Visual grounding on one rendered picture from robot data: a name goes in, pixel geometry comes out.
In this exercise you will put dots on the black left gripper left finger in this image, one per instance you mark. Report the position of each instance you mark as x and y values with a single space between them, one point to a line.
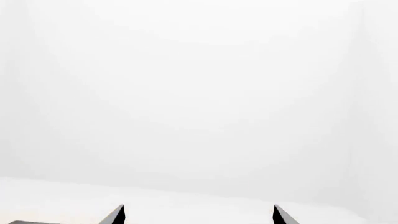
116 217

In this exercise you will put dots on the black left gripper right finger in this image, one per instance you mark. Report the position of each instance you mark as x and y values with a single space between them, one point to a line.
281 217

